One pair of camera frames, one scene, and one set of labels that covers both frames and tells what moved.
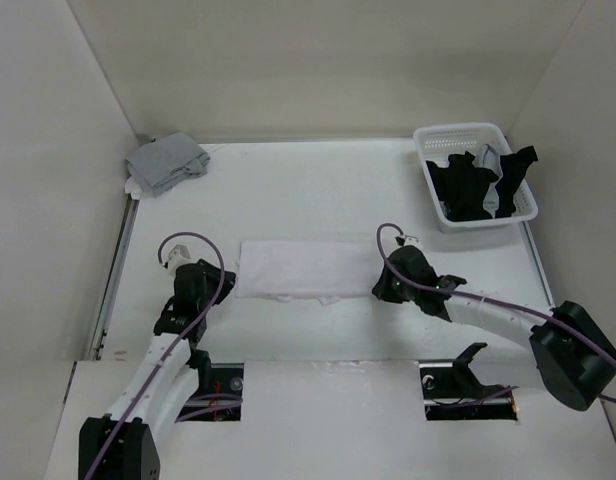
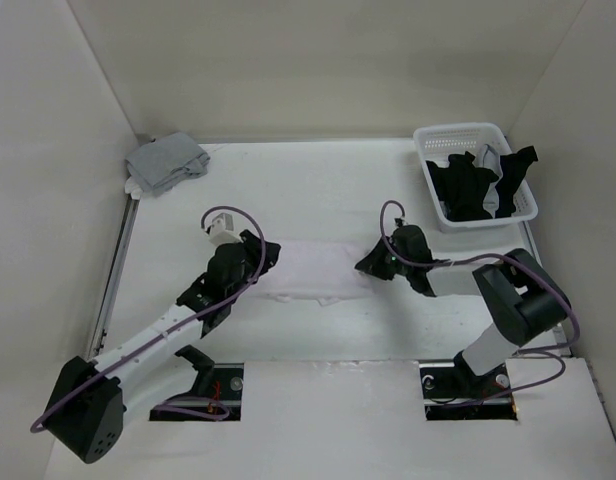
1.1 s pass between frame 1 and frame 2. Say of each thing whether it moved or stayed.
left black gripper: moved
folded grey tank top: stayed
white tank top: stayed
